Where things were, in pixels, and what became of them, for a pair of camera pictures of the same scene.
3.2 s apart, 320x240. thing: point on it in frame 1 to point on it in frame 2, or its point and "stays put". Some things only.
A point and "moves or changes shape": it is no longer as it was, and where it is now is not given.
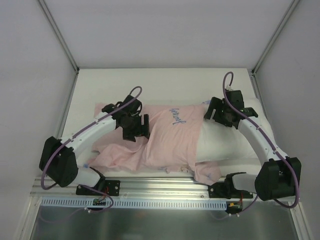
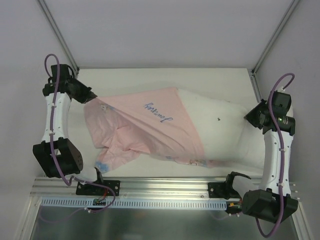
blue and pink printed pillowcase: x=174 y=131 moves or changes shape
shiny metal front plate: x=268 y=221 stays put
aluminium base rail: x=133 y=187 stays put
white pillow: x=218 y=143 moves or changes shape
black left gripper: x=136 y=128 to x=83 y=93
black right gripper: x=216 y=110 to x=253 y=116
